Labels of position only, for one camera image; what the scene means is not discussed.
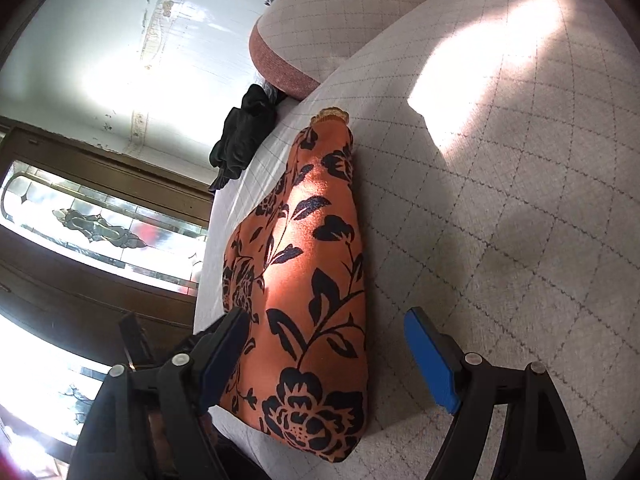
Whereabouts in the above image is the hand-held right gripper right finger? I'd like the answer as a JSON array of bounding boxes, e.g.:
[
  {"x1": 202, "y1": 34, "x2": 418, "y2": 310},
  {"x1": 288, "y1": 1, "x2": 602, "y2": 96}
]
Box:
[{"x1": 404, "y1": 306, "x2": 588, "y2": 480}]

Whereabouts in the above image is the black crumpled cloth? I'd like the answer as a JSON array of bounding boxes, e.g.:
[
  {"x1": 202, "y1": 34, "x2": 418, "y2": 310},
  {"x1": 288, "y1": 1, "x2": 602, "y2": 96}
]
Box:
[{"x1": 209, "y1": 84, "x2": 278, "y2": 192}]

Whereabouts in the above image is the grey cushion with pink edge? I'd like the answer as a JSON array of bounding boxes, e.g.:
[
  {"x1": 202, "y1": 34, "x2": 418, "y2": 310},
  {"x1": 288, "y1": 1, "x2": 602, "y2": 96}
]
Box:
[{"x1": 249, "y1": 0, "x2": 451, "y2": 101}]

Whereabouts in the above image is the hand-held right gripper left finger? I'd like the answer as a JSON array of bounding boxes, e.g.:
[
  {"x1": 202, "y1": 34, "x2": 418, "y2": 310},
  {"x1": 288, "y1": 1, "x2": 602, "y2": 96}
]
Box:
[{"x1": 67, "y1": 306, "x2": 251, "y2": 480}]

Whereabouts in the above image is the bed with grey quilted cover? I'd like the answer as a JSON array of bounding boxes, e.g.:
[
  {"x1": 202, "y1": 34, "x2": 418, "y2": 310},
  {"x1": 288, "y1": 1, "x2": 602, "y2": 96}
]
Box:
[{"x1": 192, "y1": 0, "x2": 640, "y2": 480}]

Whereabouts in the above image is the orange black floral garment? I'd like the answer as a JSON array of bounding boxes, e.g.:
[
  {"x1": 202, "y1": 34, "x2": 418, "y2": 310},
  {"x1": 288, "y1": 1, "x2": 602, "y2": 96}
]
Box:
[{"x1": 221, "y1": 107, "x2": 371, "y2": 463}]

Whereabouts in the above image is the wooden door with glass panels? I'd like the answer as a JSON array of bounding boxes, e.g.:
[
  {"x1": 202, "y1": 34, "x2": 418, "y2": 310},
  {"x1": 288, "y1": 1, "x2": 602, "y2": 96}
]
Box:
[{"x1": 0, "y1": 115, "x2": 216, "y2": 461}]

